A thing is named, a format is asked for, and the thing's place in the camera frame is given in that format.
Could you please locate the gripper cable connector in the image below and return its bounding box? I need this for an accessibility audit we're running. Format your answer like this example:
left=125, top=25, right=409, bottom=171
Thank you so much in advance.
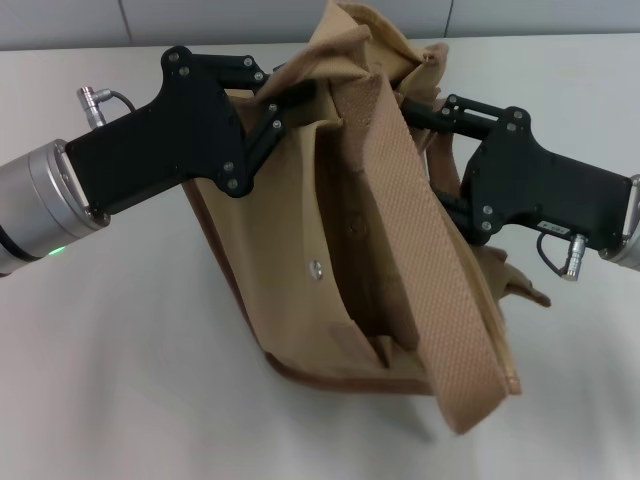
left=536, top=232, right=590, bottom=282
left=75, top=86, right=138, bottom=132

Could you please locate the left gripper cable connector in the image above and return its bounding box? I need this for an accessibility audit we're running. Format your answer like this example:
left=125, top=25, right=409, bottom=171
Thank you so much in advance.
left=75, top=86, right=138, bottom=132

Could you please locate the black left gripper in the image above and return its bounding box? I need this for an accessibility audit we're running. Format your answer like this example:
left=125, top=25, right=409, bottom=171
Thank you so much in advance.
left=64, top=45, right=319, bottom=217

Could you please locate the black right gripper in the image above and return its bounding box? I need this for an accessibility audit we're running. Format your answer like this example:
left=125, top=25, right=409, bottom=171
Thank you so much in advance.
left=399, top=92, right=634, bottom=252

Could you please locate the right gripper cable connector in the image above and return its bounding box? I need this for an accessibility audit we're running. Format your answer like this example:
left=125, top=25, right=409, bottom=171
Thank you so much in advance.
left=536, top=232, right=590, bottom=282

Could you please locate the khaki canvas food bag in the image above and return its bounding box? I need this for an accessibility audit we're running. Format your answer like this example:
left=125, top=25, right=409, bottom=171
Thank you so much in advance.
left=182, top=0, right=552, bottom=434

